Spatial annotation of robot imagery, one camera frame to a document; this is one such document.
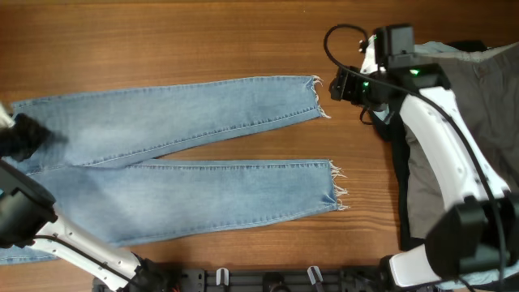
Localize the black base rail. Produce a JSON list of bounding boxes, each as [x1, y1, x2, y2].
[[92, 265, 443, 292]]

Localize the light blue shirt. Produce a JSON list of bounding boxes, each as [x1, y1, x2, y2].
[[374, 41, 459, 125]]

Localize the black garment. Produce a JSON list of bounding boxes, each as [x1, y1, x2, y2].
[[369, 41, 487, 251]]

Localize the light blue denim jeans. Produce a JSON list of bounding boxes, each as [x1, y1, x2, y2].
[[12, 75, 342, 247]]

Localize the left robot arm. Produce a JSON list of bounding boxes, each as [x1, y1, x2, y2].
[[1, 110, 180, 291]]

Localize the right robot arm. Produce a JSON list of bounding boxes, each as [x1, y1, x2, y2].
[[329, 24, 518, 291]]

